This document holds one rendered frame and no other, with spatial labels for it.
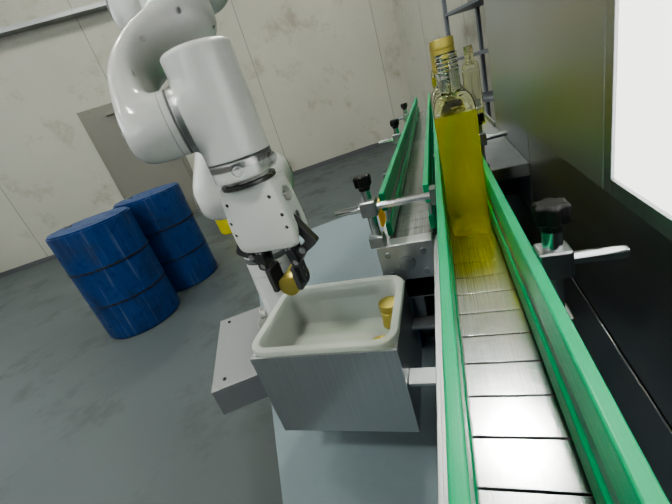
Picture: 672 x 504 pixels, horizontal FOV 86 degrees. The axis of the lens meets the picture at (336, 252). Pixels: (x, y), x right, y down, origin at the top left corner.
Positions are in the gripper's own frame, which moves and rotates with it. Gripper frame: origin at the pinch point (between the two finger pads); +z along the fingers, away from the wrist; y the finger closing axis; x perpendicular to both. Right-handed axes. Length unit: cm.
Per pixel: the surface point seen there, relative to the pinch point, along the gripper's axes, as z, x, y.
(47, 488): 108, -7, 183
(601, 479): 0.2, 26.4, -32.4
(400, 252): 4.8, -11.9, -14.6
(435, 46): -23.4, -20.2, -24.7
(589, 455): 0.2, 25.0, -32.2
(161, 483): 108, -18, 117
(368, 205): -4.5, -11.6, -11.4
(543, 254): -5.4, 10.8, -32.4
